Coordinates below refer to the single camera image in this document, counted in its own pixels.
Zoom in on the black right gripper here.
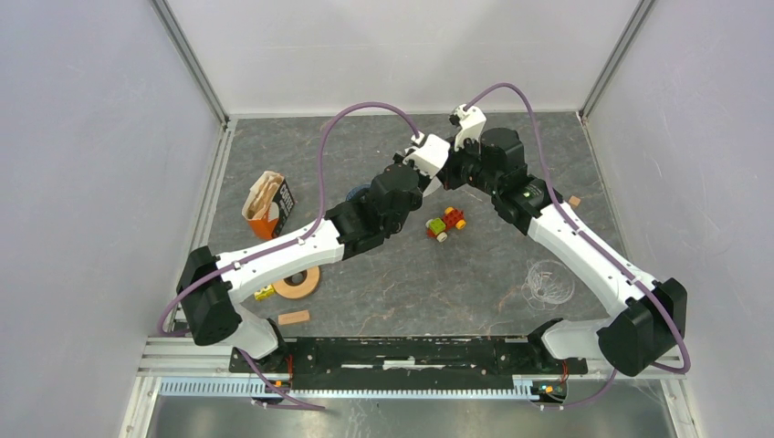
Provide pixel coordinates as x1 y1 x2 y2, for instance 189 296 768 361
438 132 500 196

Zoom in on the white paper coffee filter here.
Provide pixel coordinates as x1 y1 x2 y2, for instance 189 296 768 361
423 177 444 198

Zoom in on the blue plastic coffee dripper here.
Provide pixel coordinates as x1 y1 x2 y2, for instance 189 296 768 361
345 184 371 203

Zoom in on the orange black coffee filter box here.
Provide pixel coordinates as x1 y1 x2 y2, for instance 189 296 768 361
242 171 296 240

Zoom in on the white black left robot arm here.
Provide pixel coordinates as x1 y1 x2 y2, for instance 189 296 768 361
177 163 430 372

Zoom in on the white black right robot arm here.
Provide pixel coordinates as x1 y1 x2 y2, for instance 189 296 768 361
436 128 691 377

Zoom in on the clear glass coffee dripper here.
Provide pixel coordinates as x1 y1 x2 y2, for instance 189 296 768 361
522 260 576 310

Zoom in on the red toy brick car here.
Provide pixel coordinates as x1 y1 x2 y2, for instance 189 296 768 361
425 207 466 243

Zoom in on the small wooden rectangular block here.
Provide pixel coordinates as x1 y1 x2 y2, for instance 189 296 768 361
277 310 311 326

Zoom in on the yellow green toy cube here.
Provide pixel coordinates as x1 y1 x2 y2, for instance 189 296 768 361
254 285 276 301

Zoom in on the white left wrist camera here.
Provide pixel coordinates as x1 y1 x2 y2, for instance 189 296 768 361
403 132 451 179

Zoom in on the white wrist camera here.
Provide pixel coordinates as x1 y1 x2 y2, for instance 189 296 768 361
450 104 486 151
403 132 451 179

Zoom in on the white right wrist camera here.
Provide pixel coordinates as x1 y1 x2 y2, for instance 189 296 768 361
450 104 486 151

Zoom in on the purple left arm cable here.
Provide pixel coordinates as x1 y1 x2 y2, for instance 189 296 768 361
157 101 424 412

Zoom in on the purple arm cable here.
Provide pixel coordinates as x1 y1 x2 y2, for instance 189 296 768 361
462 82 693 412
157 101 424 412

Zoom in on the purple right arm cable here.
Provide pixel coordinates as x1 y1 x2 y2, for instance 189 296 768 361
462 82 693 412

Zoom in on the flat wooden ring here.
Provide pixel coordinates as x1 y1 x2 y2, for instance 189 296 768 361
272 266 322 301

